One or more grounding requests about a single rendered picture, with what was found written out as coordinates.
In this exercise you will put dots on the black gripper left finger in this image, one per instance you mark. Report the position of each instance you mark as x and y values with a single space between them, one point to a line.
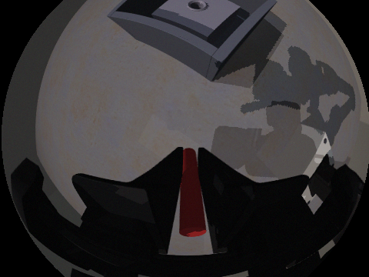
151 198

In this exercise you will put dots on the dark red peg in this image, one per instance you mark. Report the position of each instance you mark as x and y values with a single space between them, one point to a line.
191 212

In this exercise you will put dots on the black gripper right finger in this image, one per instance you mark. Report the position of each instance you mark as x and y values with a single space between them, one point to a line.
230 198

